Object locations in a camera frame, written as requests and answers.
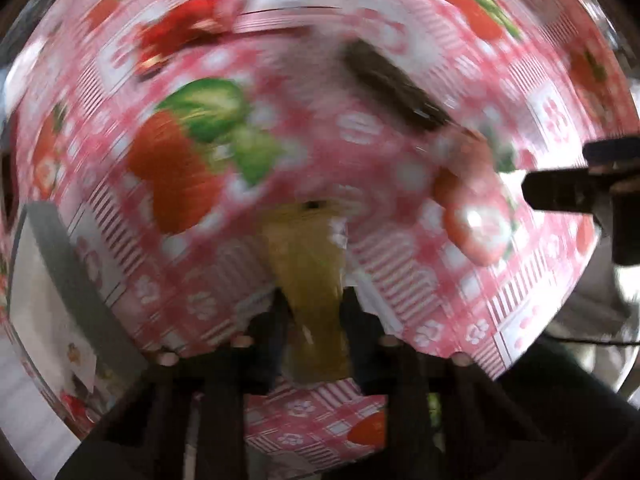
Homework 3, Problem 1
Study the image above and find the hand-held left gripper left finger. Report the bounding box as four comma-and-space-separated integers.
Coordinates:
57, 305, 293, 480

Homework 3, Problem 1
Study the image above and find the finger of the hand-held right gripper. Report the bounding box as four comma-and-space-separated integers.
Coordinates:
522, 168, 617, 214

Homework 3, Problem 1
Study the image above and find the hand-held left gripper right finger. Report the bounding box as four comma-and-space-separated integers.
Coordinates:
339, 290, 556, 480

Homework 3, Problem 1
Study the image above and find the yellow snack packet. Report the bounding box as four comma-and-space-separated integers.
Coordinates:
259, 199, 352, 387

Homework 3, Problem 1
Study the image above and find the pink checked fruit tablecloth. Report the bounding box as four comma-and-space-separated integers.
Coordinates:
0, 0, 632, 467

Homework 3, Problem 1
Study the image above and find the dark snack packet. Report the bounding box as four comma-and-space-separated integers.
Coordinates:
343, 39, 453, 132

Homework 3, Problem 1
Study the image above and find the white grey box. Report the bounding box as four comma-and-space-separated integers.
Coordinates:
7, 200, 138, 428

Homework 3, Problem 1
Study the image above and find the red snack packet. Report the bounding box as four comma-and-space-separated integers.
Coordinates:
134, 0, 237, 82

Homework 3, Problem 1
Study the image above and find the black cable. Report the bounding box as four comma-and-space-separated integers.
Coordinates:
544, 332, 640, 348

